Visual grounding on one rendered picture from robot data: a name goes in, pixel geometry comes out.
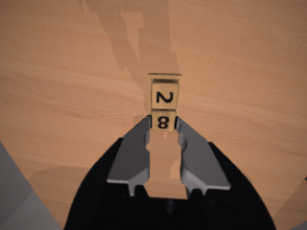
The tan wooden tray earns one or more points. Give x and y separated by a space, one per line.
151 76

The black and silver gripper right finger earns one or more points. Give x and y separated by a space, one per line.
205 167

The tan wooden number cube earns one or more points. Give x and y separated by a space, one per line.
164 94
163 119

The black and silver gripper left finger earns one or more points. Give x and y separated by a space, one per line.
123 166

